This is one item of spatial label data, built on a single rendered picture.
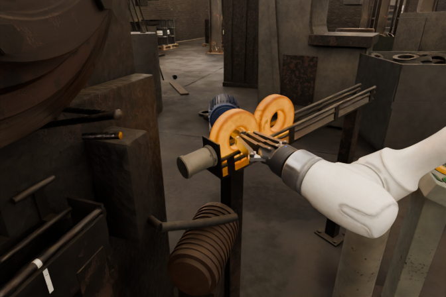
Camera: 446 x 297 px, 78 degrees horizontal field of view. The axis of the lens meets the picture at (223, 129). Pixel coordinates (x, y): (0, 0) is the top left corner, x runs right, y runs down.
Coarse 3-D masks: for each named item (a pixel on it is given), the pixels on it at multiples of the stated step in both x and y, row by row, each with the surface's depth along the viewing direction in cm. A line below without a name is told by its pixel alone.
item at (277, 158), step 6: (258, 150) 67; (264, 150) 66; (276, 150) 62; (282, 150) 62; (288, 150) 61; (294, 150) 61; (264, 156) 63; (270, 156) 63; (276, 156) 61; (282, 156) 61; (288, 156) 60; (264, 162) 64; (270, 162) 62; (276, 162) 61; (282, 162) 60; (270, 168) 63; (276, 168) 61; (282, 168) 61; (276, 174) 63
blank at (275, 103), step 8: (272, 96) 82; (280, 96) 82; (264, 104) 80; (272, 104) 80; (280, 104) 82; (288, 104) 85; (256, 112) 81; (264, 112) 79; (272, 112) 81; (280, 112) 86; (288, 112) 86; (264, 120) 80; (280, 120) 88; (288, 120) 87; (264, 128) 81; (272, 128) 88; (280, 128) 86
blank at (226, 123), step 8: (232, 112) 73; (240, 112) 73; (248, 112) 75; (216, 120) 73; (224, 120) 71; (232, 120) 72; (240, 120) 74; (248, 120) 76; (256, 120) 78; (216, 128) 72; (224, 128) 72; (232, 128) 73; (248, 128) 77; (256, 128) 79; (216, 136) 71; (224, 136) 72; (224, 144) 73; (224, 152) 74; (240, 160) 79
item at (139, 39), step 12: (132, 36) 273; (144, 36) 279; (156, 36) 297; (144, 48) 282; (156, 48) 298; (144, 60) 286; (156, 60) 300; (144, 72) 290; (156, 72) 303; (156, 84) 306; (156, 96) 309
